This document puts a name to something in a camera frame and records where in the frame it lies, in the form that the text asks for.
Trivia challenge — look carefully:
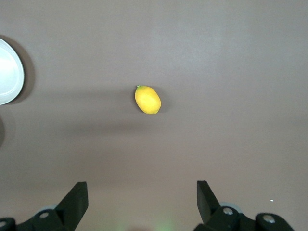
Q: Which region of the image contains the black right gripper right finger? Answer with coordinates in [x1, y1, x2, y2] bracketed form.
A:
[195, 180, 297, 231]

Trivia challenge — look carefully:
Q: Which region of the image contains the beige plate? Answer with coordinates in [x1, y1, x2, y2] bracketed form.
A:
[0, 38, 26, 105]

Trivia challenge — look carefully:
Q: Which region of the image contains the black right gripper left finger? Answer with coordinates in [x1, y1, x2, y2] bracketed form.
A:
[0, 181, 89, 231]

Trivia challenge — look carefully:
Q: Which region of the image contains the yellow lemon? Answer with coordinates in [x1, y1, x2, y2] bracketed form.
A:
[134, 85, 162, 115]

